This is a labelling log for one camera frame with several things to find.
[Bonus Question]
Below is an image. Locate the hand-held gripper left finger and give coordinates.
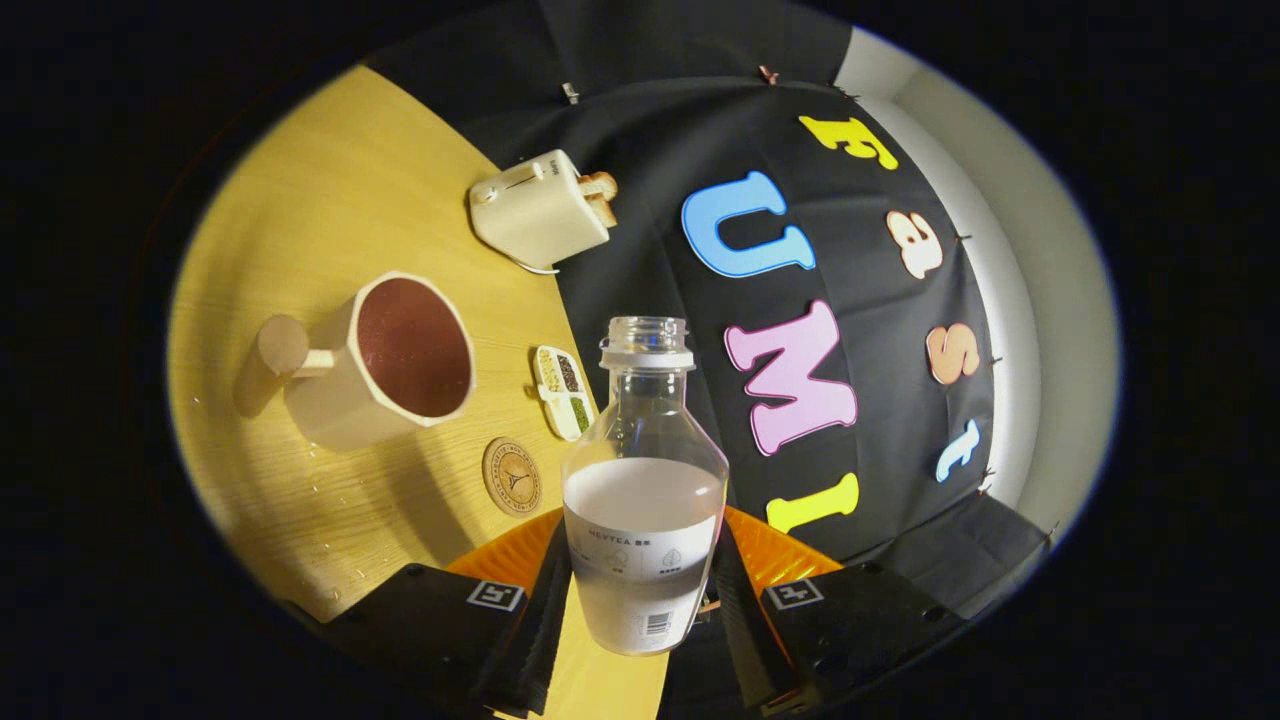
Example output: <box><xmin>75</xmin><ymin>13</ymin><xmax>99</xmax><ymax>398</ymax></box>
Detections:
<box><xmin>300</xmin><ymin>507</ymin><xmax>573</xmax><ymax>719</ymax></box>

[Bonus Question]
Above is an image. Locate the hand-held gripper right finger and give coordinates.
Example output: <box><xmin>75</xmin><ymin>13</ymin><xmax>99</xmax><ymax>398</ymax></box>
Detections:
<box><xmin>705</xmin><ymin>505</ymin><xmax>966</xmax><ymax>717</ymax></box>

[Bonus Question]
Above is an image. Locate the clear juice bottle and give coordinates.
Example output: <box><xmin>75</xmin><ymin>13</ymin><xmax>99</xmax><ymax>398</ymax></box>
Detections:
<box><xmin>561</xmin><ymin>316</ymin><xmax>731</xmax><ymax>657</ymax></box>

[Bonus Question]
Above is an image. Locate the round wooden coaster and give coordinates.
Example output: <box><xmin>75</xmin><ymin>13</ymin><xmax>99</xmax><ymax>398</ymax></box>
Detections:
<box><xmin>482</xmin><ymin>436</ymin><xmax>543</xmax><ymax>517</ymax></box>

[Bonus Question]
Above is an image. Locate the cream cup with wooden handle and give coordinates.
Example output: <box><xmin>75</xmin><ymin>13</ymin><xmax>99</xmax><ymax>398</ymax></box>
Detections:
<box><xmin>235</xmin><ymin>271</ymin><xmax>477</xmax><ymax>453</ymax></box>

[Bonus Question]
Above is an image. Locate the white divided condiment dish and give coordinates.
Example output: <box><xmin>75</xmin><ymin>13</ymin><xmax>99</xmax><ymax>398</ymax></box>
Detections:
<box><xmin>531</xmin><ymin>345</ymin><xmax>598</xmax><ymax>442</ymax></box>

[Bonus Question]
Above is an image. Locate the cream toaster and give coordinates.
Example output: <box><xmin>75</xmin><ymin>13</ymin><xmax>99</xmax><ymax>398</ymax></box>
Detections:
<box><xmin>468</xmin><ymin>149</ymin><xmax>613</xmax><ymax>269</ymax></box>

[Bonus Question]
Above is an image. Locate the wooden table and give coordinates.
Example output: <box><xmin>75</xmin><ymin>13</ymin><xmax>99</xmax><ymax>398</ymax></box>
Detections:
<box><xmin>168</xmin><ymin>65</ymin><xmax>671</xmax><ymax>720</ymax></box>

